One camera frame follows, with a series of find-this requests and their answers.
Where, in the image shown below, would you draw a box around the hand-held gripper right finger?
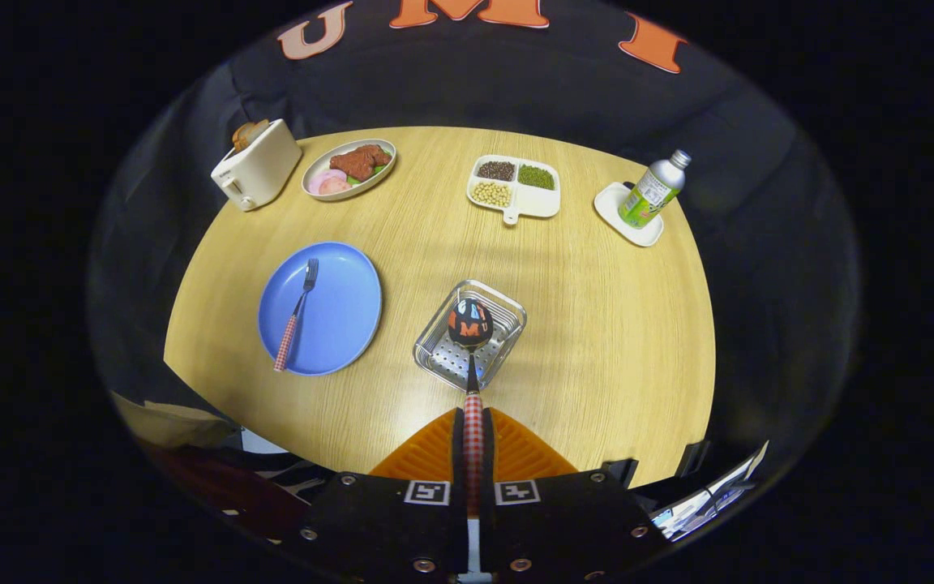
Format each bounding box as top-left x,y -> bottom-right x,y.
481,408 -> 671,581

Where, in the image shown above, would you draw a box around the pink ham slices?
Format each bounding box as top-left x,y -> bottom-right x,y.
308,169 -> 353,196

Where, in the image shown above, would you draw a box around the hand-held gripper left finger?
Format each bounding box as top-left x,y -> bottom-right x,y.
293,408 -> 468,581

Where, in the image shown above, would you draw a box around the metal wire basket tray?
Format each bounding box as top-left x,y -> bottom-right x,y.
413,280 -> 528,392

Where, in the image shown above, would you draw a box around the white oval plate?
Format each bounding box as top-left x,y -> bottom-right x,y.
302,139 -> 397,201

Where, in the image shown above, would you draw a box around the toasted bread slice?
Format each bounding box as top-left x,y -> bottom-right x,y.
232,120 -> 270,152

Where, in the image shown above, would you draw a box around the white square coaster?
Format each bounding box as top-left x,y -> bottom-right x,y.
593,182 -> 665,247

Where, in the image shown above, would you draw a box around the brown meat pieces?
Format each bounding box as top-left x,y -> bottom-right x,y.
329,144 -> 392,182

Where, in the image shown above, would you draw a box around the spoon with red checked handle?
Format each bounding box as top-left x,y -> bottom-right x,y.
448,298 -> 494,518

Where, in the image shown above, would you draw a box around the cream toaster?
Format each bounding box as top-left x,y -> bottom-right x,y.
211,119 -> 303,212

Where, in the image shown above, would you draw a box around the blue round plate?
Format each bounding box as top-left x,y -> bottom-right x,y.
258,242 -> 383,376

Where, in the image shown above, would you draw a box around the white divided dish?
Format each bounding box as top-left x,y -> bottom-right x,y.
467,154 -> 562,225

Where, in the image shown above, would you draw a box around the fork with red checked handle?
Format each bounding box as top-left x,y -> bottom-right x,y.
274,259 -> 319,373

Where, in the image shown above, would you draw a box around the silver bottle with green label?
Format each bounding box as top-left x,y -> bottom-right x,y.
619,149 -> 692,230

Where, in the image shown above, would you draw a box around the tan object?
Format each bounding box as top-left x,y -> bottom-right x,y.
114,393 -> 237,451

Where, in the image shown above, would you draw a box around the black backdrop cloth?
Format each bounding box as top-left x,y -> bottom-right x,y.
86,0 -> 861,504

